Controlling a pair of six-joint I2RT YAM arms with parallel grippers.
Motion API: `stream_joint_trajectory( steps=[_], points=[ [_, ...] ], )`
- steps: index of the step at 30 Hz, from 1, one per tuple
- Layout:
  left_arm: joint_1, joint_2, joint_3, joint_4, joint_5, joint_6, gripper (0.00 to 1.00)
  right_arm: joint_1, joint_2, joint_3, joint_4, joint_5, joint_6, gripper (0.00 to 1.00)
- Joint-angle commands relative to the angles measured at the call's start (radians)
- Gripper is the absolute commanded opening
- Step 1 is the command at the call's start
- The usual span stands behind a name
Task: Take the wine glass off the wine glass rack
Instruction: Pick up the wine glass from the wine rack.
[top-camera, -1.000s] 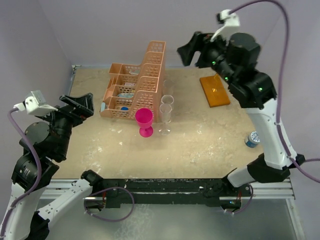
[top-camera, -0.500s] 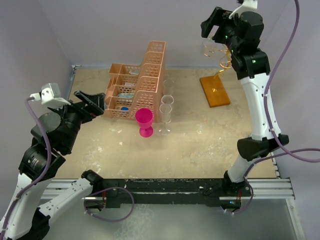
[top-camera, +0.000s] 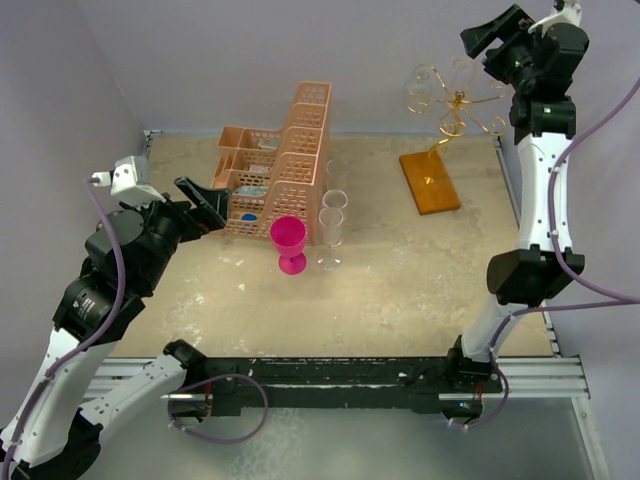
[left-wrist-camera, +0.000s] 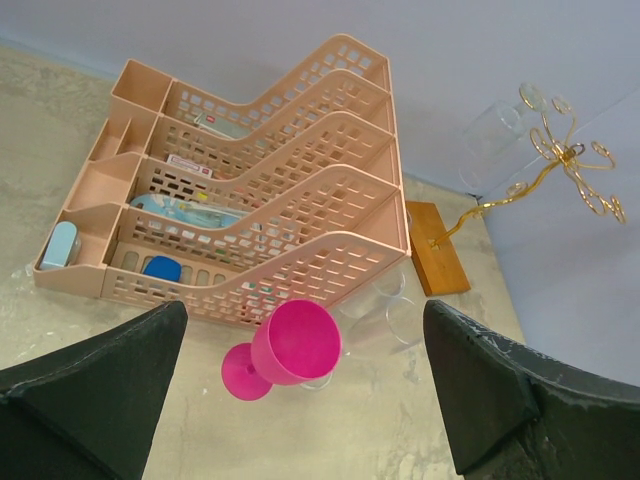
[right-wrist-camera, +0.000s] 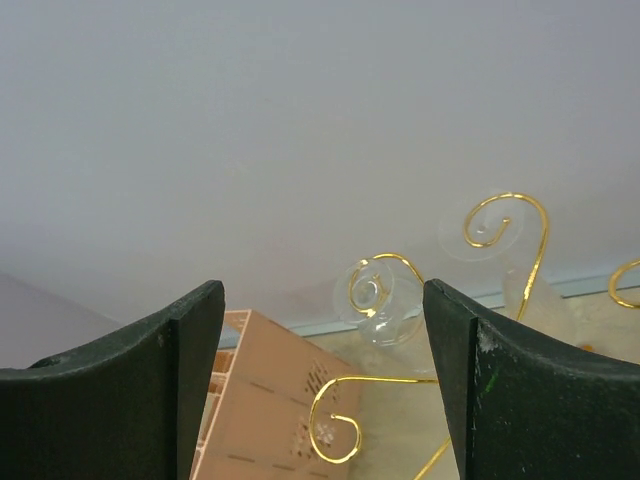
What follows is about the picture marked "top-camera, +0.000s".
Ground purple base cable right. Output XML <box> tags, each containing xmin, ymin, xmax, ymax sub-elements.
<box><xmin>448</xmin><ymin>367</ymin><xmax>510</xmax><ymax>431</ymax></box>

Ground clear wine glass far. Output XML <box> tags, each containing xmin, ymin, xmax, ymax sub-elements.
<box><xmin>404</xmin><ymin>64</ymin><xmax>431</xmax><ymax>97</ymax></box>

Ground gold wire wine glass rack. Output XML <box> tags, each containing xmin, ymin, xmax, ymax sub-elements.
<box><xmin>406</xmin><ymin>57</ymin><xmax>511</xmax><ymax>153</ymax></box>

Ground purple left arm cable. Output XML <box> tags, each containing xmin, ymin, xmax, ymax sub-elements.
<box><xmin>0</xmin><ymin>177</ymin><xmax>126</xmax><ymax>471</ymax></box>

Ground clear flute wine glass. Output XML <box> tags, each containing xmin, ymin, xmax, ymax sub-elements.
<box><xmin>326</xmin><ymin>159</ymin><xmax>349</xmax><ymax>191</ymax></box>

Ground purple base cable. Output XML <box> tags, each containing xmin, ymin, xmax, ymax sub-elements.
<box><xmin>167</xmin><ymin>372</ymin><xmax>270</xmax><ymax>444</ymax></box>
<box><xmin>448</xmin><ymin>367</ymin><xmax>510</xmax><ymax>431</ymax></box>

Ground clear round wine glass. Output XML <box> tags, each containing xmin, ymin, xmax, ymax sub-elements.
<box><xmin>320</xmin><ymin>189</ymin><xmax>349</xmax><ymax>246</ymax></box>

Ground clear wine glass back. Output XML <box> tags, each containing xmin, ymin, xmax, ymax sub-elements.
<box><xmin>317</xmin><ymin>207</ymin><xmax>344</xmax><ymax>271</ymax></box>

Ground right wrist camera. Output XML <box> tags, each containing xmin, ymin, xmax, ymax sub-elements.
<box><xmin>527</xmin><ymin>0</ymin><xmax>582</xmax><ymax>35</ymax></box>

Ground pink wine glass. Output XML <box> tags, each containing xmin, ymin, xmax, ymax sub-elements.
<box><xmin>270</xmin><ymin>216</ymin><xmax>307</xmax><ymax>275</ymax></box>

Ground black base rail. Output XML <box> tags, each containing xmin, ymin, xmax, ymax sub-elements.
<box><xmin>163</xmin><ymin>340</ymin><xmax>503</xmax><ymax>417</ymax></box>

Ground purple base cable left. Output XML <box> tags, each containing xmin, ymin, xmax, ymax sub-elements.
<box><xmin>167</xmin><ymin>372</ymin><xmax>270</xmax><ymax>444</ymax></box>

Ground wooden rack base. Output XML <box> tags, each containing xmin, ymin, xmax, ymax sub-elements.
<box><xmin>399</xmin><ymin>150</ymin><xmax>461</xmax><ymax>215</ymax></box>

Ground peach plastic file organizer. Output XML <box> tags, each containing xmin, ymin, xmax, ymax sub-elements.
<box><xmin>211</xmin><ymin>81</ymin><xmax>332</xmax><ymax>245</ymax></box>

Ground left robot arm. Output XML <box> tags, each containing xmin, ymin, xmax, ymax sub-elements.
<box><xmin>1</xmin><ymin>177</ymin><xmax>232</xmax><ymax>479</ymax></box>

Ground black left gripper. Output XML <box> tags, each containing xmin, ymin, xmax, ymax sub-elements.
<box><xmin>122</xmin><ymin>175</ymin><xmax>230</xmax><ymax>290</ymax></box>

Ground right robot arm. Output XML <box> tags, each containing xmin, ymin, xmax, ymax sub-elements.
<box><xmin>444</xmin><ymin>1</ymin><xmax>589</xmax><ymax>391</ymax></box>

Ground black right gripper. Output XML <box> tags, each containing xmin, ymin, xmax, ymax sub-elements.
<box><xmin>459</xmin><ymin>4</ymin><xmax>542</xmax><ymax>93</ymax></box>

